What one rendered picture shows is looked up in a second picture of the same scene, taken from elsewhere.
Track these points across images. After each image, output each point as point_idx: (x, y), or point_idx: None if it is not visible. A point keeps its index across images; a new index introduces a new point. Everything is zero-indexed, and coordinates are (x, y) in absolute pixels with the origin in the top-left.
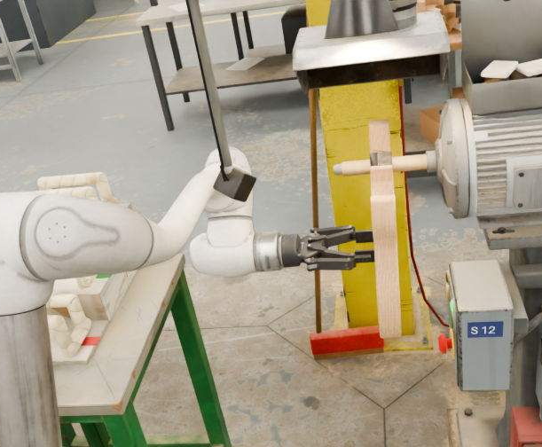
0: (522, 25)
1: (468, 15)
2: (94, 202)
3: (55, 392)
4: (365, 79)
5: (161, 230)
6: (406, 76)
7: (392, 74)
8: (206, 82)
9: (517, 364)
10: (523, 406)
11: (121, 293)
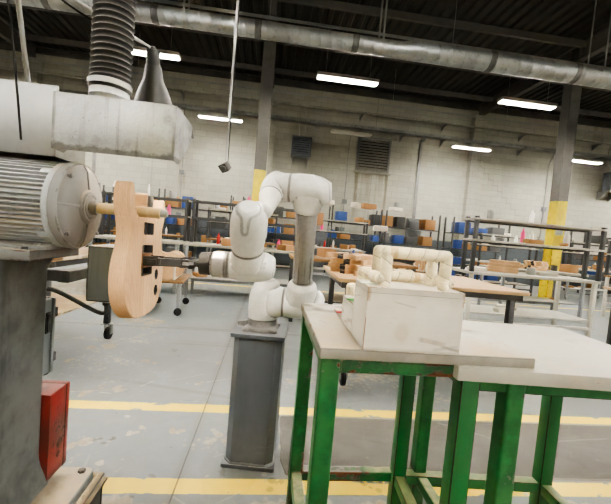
0: (11, 107)
1: (52, 99)
2: (270, 173)
3: (295, 243)
4: (120, 151)
5: (260, 198)
6: (83, 149)
7: (96, 147)
8: (229, 134)
9: (34, 375)
10: (41, 395)
11: (347, 324)
